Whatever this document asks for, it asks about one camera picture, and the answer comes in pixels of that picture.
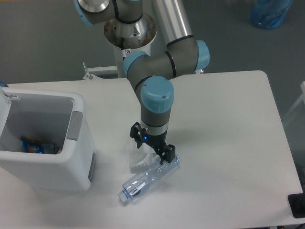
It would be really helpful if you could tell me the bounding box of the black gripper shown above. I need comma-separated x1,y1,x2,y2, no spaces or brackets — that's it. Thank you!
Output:
130,122,175,165

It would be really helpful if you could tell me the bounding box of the white paper wrapper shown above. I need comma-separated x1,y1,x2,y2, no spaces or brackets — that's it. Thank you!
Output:
126,139,156,174

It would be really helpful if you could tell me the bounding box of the clear plastic water bottle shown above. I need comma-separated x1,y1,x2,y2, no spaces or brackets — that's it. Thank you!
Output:
118,155,181,203

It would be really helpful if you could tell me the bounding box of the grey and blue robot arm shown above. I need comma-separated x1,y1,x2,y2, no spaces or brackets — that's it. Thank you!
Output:
74,0,210,163

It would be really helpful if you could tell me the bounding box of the white trash can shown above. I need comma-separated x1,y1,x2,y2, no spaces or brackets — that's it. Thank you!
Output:
0,87,96,191

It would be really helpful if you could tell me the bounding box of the orange blue snack wrapper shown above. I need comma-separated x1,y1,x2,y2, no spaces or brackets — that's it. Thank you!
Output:
21,136,62,155

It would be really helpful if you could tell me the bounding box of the black device at table edge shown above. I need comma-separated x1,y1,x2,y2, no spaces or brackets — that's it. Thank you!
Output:
288,193,305,219

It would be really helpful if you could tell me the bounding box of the blue plastic bag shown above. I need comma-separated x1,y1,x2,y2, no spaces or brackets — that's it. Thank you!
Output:
250,0,293,29

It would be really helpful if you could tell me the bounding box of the white base frame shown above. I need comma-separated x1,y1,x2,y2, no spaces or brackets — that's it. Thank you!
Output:
82,62,118,80

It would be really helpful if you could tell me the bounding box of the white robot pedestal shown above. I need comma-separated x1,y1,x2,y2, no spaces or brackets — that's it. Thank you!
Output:
104,13,157,78

